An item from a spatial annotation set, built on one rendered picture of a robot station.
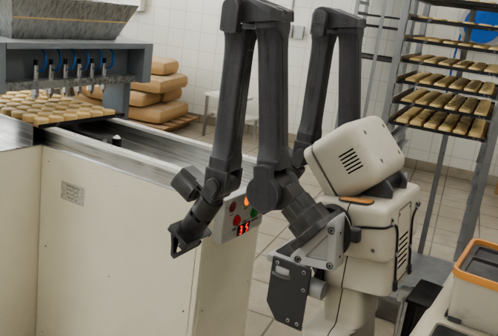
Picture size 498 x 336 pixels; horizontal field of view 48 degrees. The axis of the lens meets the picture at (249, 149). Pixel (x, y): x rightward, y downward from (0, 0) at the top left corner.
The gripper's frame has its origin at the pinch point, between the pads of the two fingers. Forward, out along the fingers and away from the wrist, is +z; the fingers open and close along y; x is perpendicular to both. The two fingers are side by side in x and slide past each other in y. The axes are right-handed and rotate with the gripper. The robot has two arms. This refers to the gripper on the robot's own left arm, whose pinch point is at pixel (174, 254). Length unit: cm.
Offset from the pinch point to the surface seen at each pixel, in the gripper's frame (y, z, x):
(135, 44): -63, -1, -86
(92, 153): -22, 16, -51
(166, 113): -329, 172, -216
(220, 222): -26.1, 1.9, -3.8
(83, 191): -21, 29, -46
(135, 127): -51, 17, -60
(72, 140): -22, 19, -60
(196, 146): -51, 5, -35
